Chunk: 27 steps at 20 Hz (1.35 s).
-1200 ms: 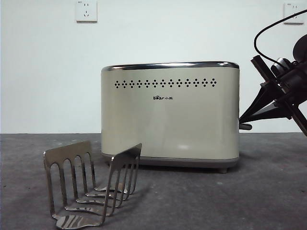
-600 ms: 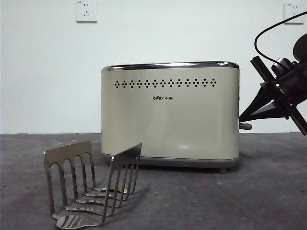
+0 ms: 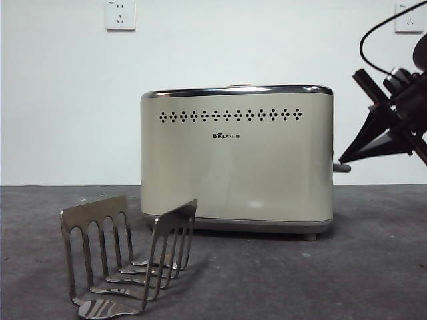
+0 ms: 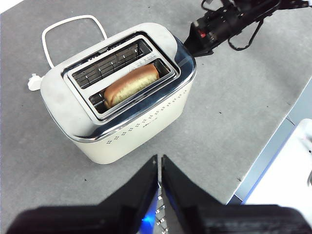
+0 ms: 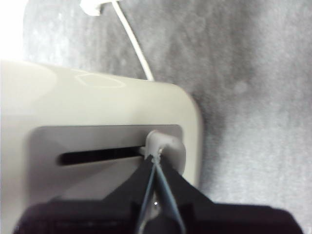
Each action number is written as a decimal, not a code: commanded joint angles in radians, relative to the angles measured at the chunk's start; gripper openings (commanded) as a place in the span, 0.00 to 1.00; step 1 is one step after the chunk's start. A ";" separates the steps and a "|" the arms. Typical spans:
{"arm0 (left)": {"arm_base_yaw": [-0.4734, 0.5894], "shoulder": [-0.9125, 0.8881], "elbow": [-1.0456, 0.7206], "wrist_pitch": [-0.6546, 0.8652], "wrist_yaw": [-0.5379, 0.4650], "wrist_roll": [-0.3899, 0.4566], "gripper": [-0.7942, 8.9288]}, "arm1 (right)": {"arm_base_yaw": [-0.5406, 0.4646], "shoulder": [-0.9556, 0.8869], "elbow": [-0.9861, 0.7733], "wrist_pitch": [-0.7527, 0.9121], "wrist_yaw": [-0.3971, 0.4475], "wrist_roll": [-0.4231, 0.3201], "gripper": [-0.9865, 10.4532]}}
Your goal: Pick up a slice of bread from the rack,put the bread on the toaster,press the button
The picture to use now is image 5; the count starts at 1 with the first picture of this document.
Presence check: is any grey toaster lever knob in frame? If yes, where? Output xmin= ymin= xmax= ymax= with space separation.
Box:
xmin=143 ymin=130 xmax=187 ymax=175

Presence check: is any cream two-slot toaster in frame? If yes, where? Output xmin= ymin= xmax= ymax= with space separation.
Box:
xmin=0 ymin=58 xmax=204 ymax=234

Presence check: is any white toaster power cable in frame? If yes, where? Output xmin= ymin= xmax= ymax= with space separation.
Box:
xmin=79 ymin=0 xmax=155 ymax=81

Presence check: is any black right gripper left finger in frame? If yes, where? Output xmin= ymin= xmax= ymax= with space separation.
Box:
xmin=17 ymin=157 xmax=156 ymax=234

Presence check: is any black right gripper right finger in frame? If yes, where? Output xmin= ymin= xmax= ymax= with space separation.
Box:
xmin=157 ymin=160 xmax=303 ymax=234

